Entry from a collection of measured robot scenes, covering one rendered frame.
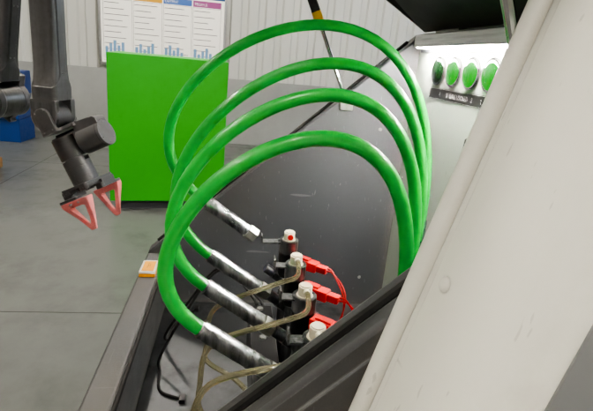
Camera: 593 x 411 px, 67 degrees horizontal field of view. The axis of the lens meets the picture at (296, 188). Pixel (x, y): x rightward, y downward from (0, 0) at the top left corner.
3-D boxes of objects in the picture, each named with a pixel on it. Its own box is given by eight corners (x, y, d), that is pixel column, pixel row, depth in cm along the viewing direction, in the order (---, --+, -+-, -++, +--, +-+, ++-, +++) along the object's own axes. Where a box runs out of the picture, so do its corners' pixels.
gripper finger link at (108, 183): (135, 207, 107) (117, 171, 105) (119, 217, 100) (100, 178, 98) (111, 216, 108) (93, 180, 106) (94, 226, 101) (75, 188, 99)
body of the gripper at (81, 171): (115, 178, 103) (100, 148, 102) (88, 190, 93) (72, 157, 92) (92, 187, 105) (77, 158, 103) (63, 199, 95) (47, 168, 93)
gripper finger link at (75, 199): (119, 216, 100) (101, 178, 98) (101, 227, 93) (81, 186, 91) (94, 226, 101) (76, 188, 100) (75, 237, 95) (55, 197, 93)
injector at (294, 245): (255, 354, 73) (264, 234, 67) (285, 354, 74) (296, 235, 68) (256, 365, 70) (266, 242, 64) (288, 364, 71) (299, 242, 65)
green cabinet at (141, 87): (213, 183, 487) (219, 59, 451) (221, 209, 408) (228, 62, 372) (121, 182, 462) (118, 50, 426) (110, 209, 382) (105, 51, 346)
